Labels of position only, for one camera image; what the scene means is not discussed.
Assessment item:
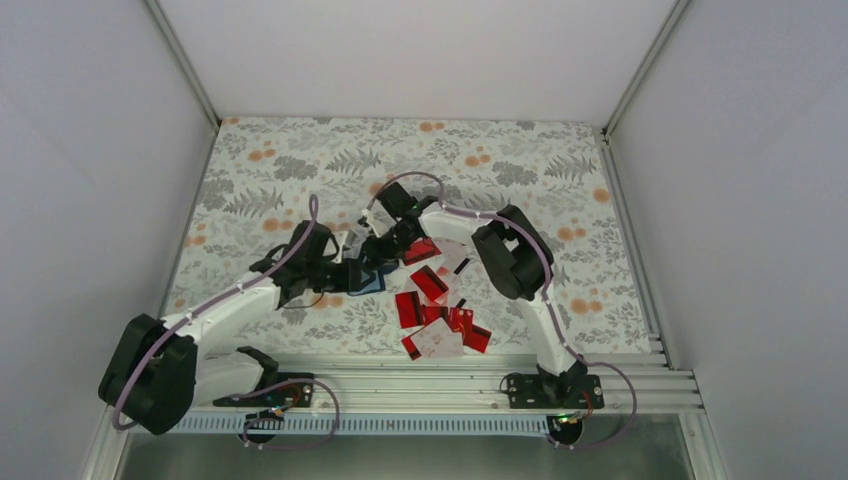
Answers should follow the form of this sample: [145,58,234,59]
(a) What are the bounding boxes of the red card black stripe middle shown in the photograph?
[410,266,449,302]

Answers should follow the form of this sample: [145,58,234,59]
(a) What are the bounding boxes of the red card black stripe left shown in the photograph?
[395,291,425,329]

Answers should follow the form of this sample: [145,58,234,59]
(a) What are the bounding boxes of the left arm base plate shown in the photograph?
[212,372,315,409]

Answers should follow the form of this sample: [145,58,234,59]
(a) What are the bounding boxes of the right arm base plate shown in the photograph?
[499,372,605,410]

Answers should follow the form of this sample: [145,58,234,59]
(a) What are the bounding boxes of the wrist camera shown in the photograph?
[290,220,340,262]
[376,182,418,220]

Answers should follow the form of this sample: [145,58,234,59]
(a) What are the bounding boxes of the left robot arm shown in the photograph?
[97,221,363,434]

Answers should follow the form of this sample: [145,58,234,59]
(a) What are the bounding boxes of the red card black stripe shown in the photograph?
[401,238,442,266]
[395,291,425,329]
[410,266,449,302]

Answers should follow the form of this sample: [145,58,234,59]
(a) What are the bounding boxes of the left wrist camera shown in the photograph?
[290,220,340,262]

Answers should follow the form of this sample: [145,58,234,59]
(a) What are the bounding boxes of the white card black stripe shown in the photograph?
[435,239,470,276]

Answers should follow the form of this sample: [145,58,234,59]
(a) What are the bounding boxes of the aluminium rail frame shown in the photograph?
[109,351,705,415]

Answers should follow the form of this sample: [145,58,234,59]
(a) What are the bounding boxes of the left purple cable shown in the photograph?
[111,193,340,452]

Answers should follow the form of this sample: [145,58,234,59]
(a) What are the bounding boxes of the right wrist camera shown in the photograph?
[376,182,418,220]

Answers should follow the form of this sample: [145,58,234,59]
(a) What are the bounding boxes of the red card gold ribbon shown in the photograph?
[448,308,491,353]

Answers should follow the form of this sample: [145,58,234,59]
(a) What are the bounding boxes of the blue card holder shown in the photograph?
[343,231,386,297]

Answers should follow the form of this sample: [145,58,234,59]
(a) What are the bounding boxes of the red card black stripe top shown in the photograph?
[401,238,442,266]

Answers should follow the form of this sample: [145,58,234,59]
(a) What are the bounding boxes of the white floral card front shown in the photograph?
[411,318,464,359]

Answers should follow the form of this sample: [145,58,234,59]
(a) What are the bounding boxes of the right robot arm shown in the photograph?
[360,183,587,407]

